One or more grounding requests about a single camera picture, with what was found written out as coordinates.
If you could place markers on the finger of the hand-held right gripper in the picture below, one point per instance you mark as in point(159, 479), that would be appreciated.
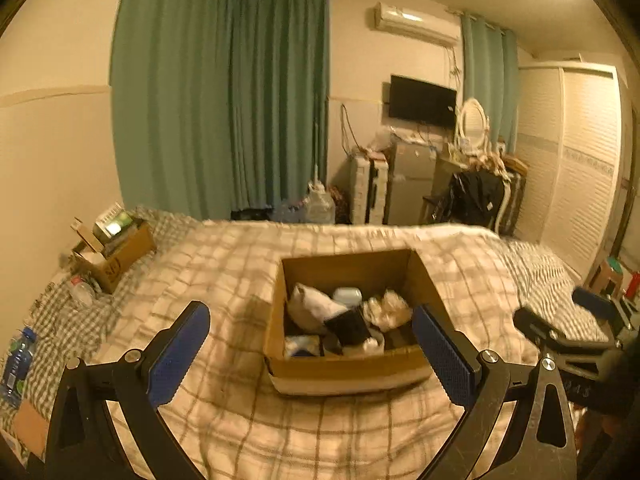
point(535, 322)
point(595, 302)

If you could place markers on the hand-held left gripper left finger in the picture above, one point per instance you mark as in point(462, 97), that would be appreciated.
point(180, 355)

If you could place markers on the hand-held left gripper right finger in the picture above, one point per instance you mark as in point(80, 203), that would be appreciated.
point(442, 357)

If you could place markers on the white sock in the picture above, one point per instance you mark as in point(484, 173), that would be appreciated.
point(371, 345)

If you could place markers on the black wallet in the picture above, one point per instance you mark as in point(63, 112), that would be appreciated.
point(347, 330)

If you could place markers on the large cardboard box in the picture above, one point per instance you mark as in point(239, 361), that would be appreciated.
point(345, 375)

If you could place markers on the light blue case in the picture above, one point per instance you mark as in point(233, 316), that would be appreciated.
point(348, 295)

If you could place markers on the blue white tissue pack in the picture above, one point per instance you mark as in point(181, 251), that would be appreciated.
point(301, 346)

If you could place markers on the white plush toy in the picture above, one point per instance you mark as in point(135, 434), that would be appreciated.
point(311, 305)

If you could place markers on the small plastic stool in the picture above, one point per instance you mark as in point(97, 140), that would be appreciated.
point(610, 275)

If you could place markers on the red bottle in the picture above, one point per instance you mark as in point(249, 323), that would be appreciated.
point(632, 285)

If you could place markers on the small printed cardboard box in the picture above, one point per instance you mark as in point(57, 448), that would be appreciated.
point(120, 260)

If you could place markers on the crushed clear plastic bottle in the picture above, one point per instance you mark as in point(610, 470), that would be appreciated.
point(82, 287)

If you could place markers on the dark striped suitcase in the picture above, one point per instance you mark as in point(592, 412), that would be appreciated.
point(512, 200)

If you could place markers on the green gingham bed sheet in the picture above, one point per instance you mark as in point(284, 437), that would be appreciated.
point(55, 330)

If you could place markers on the black jacket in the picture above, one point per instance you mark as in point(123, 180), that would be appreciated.
point(475, 197)

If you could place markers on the white louvred wardrobe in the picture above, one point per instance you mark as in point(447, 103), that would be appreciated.
point(570, 165)

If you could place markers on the green white carton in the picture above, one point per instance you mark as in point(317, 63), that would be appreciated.
point(116, 222)

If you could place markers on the small beige carton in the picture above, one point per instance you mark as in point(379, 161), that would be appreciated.
point(86, 235)

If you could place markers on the blue label water bottle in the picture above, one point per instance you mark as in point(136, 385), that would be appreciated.
point(17, 365)

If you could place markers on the grey small fridge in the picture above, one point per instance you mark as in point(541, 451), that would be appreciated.
point(412, 180)

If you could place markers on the white suitcase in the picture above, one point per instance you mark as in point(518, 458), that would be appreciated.
point(369, 190)

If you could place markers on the large clear water jug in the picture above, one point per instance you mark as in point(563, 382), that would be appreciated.
point(319, 205)

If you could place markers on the white oval mirror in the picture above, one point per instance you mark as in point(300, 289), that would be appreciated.
point(472, 122)

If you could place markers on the narrow green curtain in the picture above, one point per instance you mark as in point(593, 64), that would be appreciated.
point(489, 80)

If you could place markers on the wide green curtain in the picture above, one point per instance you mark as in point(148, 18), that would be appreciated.
point(220, 105)

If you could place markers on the white air conditioner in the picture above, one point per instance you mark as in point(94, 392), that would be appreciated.
point(416, 20)

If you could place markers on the black wall television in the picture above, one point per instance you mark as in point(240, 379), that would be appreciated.
point(423, 102)

